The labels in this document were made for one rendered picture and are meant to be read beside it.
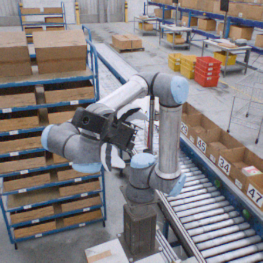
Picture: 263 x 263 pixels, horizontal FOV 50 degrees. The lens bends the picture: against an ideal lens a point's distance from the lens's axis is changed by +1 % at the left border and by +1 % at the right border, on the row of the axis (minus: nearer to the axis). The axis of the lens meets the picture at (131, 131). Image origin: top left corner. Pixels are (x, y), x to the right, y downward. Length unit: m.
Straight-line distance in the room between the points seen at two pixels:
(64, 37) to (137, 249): 1.66
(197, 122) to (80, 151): 2.65
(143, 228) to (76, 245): 1.37
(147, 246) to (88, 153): 1.34
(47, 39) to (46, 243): 2.05
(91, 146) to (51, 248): 2.45
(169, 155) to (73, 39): 1.29
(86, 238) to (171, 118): 2.17
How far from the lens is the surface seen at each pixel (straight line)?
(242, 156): 2.90
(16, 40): 2.35
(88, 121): 0.68
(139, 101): 2.70
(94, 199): 3.05
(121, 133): 0.68
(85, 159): 0.87
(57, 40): 2.34
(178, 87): 1.25
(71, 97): 2.41
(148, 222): 1.94
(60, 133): 0.95
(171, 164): 1.52
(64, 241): 3.26
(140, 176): 1.69
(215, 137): 3.13
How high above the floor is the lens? 2.44
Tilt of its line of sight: 29 degrees down
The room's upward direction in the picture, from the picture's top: straight up
